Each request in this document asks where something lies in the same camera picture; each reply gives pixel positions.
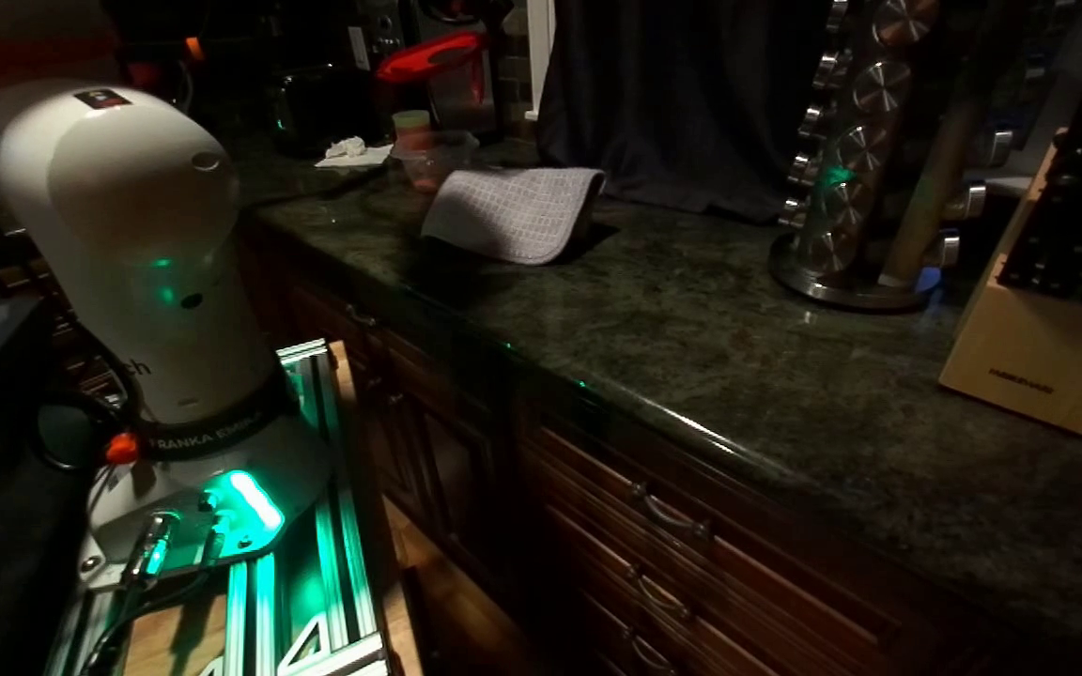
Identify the red plastic lid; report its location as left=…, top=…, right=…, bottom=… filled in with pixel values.
left=370, top=26, right=491, bottom=90

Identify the clear plastic lunch box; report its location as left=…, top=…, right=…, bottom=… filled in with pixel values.
left=389, top=110, right=486, bottom=195

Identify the grey quilted cloth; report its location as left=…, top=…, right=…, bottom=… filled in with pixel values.
left=418, top=162, right=608, bottom=269

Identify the white crumpled tissue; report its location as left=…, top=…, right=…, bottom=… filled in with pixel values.
left=313, top=130, right=398, bottom=175

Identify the chrome spice rack carousel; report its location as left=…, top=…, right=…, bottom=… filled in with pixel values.
left=765, top=0, right=986, bottom=315

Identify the wooden knife block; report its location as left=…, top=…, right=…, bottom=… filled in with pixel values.
left=936, top=120, right=1082, bottom=443

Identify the metal drawer handle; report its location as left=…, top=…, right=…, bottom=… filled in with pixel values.
left=630, top=572, right=700, bottom=629
left=636, top=484, right=715, bottom=547

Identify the aluminium profile frame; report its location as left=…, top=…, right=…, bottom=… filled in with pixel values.
left=43, top=332, right=423, bottom=676

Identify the orange cable clip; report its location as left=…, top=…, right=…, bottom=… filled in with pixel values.
left=102, top=429, right=146, bottom=469

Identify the black cable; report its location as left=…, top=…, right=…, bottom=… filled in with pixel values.
left=63, top=504, right=189, bottom=676

